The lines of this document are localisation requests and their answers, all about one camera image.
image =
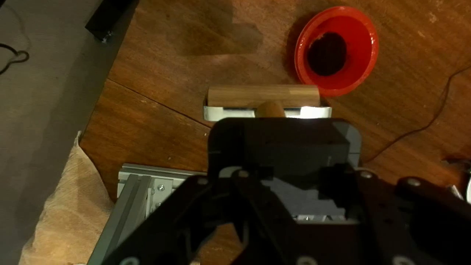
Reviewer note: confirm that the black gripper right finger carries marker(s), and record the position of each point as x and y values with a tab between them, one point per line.
410	223

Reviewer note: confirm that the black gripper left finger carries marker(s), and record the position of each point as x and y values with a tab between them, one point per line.
179	229

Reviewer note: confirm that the red bowl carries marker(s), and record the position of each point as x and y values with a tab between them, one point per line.
336	51

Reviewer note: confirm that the aluminium frame camera stand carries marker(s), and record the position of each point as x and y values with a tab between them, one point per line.
285	154

